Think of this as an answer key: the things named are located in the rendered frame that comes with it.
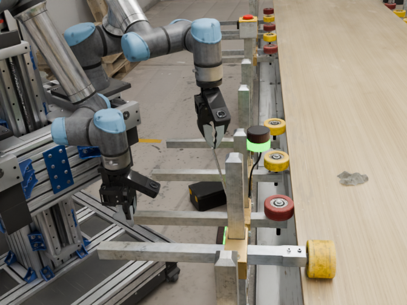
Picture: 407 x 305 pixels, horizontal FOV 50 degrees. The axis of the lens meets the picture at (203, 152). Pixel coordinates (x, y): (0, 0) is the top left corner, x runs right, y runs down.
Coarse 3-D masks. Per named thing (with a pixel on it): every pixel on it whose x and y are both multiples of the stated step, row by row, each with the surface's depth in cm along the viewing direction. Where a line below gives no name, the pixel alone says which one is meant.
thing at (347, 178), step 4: (344, 172) 128; (348, 172) 128; (356, 172) 128; (340, 176) 128; (344, 176) 128; (348, 176) 127; (352, 176) 126; (356, 176) 126; (360, 176) 128; (364, 176) 126; (340, 180) 126; (344, 180) 125; (348, 180) 125; (352, 180) 125; (356, 180) 125; (360, 180) 125; (364, 180) 126; (368, 180) 126; (348, 184) 124; (352, 184) 125; (356, 184) 125
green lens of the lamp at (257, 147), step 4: (248, 144) 114; (252, 144) 113; (256, 144) 112; (260, 144) 112; (264, 144) 112; (268, 144) 113; (248, 148) 115; (252, 148) 113; (256, 148) 113; (260, 148) 113; (264, 148) 113; (268, 148) 114
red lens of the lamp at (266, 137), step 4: (248, 128) 115; (248, 132) 113; (248, 136) 113; (252, 136) 112; (256, 136) 111; (260, 136) 111; (264, 136) 111; (268, 136) 112; (248, 140) 113; (252, 140) 112; (256, 140) 112; (260, 140) 112; (264, 140) 112
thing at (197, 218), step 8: (136, 216) 125; (144, 216) 125; (152, 216) 125; (160, 216) 125; (168, 216) 124; (176, 216) 124; (184, 216) 124; (192, 216) 124; (200, 216) 123; (208, 216) 123; (216, 216) 123; (224, 216) 123; (256, 216) 122; (264, 216) 122; (136, 224) 127; (144, 224) 126; (152, 224) 126; (160, 224) 126; (168, 224) 125; (176, 224) 125; (184, 224) 125; (192, 224) 124; (200, 224) 124; (208, 224) 124; (216, 224) 123; (224, 224) 123; (256, 224) 122; (264, 224) 121; (272, 224) 121; (280, 224) 120
